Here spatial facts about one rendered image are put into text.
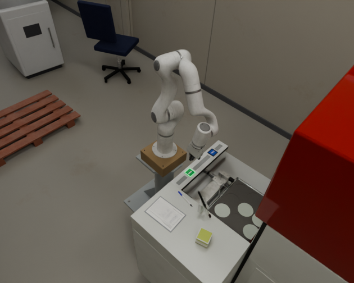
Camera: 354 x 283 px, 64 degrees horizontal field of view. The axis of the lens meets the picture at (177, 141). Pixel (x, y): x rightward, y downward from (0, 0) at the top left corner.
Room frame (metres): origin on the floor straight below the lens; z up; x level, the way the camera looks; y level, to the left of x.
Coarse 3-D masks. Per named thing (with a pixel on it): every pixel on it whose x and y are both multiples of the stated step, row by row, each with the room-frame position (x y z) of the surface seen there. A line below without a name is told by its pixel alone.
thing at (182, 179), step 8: (216, 144) 1.49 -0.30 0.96; (224, 144) 1.49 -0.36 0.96; (200, 160) 1.32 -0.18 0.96; (208, 160) 1.32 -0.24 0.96; (192, 168) 1.24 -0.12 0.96; (200, 168) 1.24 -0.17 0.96; (176, 176) 1.16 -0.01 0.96; (184, 176) 1.17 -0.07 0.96; (192, 176) 1.17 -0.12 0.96; (176, 184) 1.09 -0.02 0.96; (184, 184) 1.10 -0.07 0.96
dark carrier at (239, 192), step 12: (228, 192) 1.10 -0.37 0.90; (240, 192) 1.11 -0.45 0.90; (252, 192) 1.11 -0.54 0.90; (216, 204) 1.00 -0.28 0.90; (228, 204) 1.00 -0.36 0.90; (252, 204) 1.01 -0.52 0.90; (216, 216) 0.91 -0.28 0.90; (228, 216) 0.92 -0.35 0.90; (240, 216) 0.92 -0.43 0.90; (240, 228) 0.84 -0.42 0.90
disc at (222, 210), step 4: (220, 204) 1.00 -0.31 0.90; (224, 204) 1.00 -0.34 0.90; (216, 208) 0.97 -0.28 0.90; (220, 208) 0.97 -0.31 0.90; (224, 208) 0.97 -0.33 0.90; (228, 208) 0.97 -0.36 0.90; (216, 212) 0.94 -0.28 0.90; (220, 212) 0.94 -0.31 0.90; (224, 212) 0.94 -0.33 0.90; (228, 212) 0.94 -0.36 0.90; (220, 216) 0.91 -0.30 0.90; (224, 216) 0.91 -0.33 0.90
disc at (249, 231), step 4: (248, 224) 0.87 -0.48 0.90; (244, 228) 0.84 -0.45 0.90; (248, 228) 0.84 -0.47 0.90; (252, 228) 0.85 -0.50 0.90; (256, 228) 0.85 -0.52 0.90; (244, 232) 0.81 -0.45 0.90; (248, 232) 0.81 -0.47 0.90; (252, 232) 0.82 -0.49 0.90; (248, 236) 0.79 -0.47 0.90; (252, 236) 0.79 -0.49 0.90
